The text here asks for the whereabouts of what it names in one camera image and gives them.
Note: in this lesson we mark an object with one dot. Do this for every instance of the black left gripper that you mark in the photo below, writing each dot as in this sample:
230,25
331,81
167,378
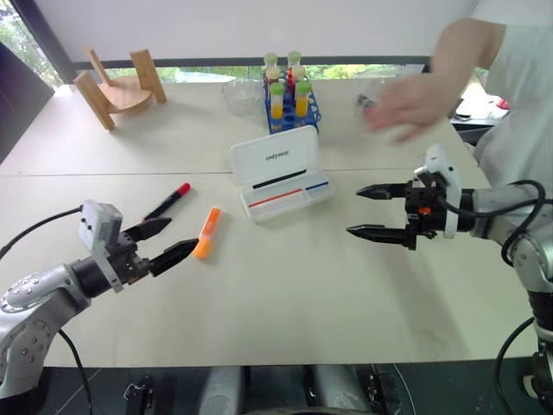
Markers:
129,261

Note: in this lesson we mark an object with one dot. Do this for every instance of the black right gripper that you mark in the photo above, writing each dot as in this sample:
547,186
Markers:
425,220

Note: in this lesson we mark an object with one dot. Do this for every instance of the clear plastic container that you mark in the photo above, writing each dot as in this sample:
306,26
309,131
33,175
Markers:
367,97

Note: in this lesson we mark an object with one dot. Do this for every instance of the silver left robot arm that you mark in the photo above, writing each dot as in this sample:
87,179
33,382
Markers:
30,302

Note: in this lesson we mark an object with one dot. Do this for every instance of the person's bare forearm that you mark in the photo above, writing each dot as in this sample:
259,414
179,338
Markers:
464,56

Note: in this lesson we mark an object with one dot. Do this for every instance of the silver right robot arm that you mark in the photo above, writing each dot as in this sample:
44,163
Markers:
527,255

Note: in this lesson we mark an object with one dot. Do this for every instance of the white open pencil case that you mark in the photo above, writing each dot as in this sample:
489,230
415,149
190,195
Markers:
276,160

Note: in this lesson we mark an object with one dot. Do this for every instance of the person's bare hand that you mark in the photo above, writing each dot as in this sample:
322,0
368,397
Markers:
415,104

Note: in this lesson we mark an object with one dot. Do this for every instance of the black marker with red cap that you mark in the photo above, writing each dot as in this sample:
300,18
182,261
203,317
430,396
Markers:
166,202

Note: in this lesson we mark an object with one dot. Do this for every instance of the orange highlighter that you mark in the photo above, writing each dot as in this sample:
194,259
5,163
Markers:
207,233

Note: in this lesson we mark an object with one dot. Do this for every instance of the blue pen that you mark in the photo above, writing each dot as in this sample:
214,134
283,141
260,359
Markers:
317,186

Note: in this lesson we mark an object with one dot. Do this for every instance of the red pen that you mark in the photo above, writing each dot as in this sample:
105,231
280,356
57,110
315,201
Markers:
276,197

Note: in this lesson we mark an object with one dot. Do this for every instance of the black pen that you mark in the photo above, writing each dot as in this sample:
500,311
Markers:
281,178

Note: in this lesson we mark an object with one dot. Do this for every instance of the blue test tube rack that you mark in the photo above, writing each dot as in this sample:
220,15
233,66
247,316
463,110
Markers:
314,108

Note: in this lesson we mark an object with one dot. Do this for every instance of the dark side desk with clutter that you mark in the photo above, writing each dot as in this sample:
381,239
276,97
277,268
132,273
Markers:
475,116

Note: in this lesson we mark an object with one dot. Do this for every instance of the green-capped tube orange liquid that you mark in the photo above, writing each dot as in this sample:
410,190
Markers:
277,101
303,99

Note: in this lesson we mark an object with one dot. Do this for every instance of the wooden stand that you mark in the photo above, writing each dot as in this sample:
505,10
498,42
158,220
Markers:
125,93

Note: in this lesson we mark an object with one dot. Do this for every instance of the grey rounded shape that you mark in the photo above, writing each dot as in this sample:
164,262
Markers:
222,391
341,389

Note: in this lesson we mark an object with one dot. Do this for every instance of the beige-capped tube brown contents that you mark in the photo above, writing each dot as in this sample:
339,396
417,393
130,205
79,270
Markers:
299,72
273,75

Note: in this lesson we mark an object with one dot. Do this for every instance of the red-capped tube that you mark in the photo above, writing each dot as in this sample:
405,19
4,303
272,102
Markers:
290,78

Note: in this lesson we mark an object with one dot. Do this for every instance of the clear glass bowl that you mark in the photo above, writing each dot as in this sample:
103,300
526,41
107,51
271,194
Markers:
242,95

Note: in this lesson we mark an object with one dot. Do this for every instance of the dark panel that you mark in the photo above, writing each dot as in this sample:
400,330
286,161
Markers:
19,104

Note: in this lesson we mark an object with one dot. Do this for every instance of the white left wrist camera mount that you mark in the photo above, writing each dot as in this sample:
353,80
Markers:
98,220

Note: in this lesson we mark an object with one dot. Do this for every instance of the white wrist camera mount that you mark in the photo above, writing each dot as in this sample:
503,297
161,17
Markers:
438,162
98,220

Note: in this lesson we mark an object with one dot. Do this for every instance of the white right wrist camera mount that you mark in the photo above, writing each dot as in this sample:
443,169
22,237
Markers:
438,162

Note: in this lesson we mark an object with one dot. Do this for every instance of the black bracket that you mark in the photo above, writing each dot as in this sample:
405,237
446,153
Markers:
139,389
382,389

